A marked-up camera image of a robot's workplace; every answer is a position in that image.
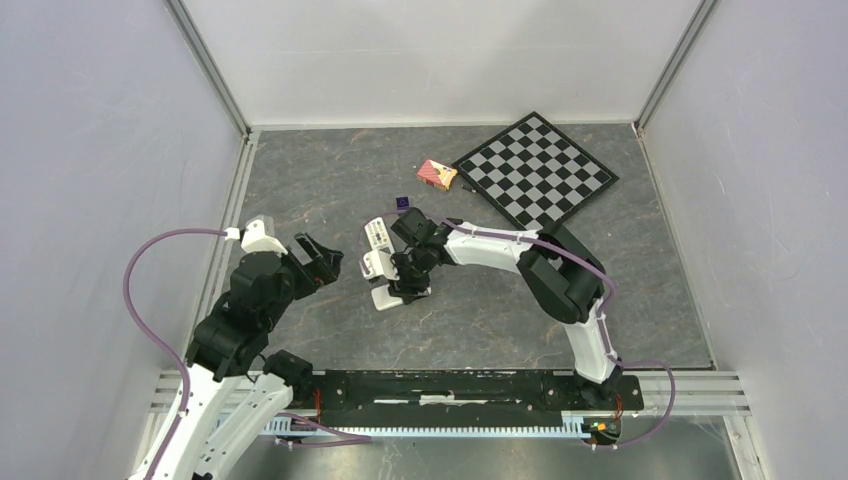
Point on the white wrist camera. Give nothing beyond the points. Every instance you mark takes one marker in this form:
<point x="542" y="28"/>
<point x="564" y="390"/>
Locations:
<point x="378" y="264"/>
<point x="257" y="236"/>

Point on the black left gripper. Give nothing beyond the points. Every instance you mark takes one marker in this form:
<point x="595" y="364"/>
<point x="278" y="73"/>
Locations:
<point x="314" y="272"/>

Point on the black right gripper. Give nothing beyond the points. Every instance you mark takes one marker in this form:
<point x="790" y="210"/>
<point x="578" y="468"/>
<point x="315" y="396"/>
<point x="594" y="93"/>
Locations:
<point x="406" y="288"/>

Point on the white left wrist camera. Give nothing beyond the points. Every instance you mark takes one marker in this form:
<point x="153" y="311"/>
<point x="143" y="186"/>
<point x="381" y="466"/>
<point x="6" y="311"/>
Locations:
<point x="257" y="236"/>

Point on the purple plastic block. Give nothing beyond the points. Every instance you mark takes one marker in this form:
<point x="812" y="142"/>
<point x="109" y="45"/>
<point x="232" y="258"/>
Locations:
<point x="402" y="203"/>

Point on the red and white remote control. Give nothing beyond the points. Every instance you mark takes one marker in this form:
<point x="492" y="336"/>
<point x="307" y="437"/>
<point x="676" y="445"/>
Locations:
<point x="383" y="300"/>

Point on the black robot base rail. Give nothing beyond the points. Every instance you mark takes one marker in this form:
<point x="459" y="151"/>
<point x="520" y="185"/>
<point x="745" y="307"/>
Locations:
<point x="476" y="402"/>

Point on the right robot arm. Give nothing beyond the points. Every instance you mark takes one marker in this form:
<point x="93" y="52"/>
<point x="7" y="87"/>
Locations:
<point x="566" y="280"/>

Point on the red playing card box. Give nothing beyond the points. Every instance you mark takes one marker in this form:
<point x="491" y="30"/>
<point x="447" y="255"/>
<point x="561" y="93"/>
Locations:
<point x="436" y="174"/>

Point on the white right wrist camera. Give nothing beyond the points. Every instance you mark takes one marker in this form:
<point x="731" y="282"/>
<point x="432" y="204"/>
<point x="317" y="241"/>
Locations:
<point x="378" y="264"/>

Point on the black and white chessboard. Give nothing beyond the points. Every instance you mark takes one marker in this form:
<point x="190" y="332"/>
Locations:
<point x="533" y="173"/>

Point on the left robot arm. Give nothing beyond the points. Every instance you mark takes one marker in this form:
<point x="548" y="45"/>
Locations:
<point x="195" y="442"/>

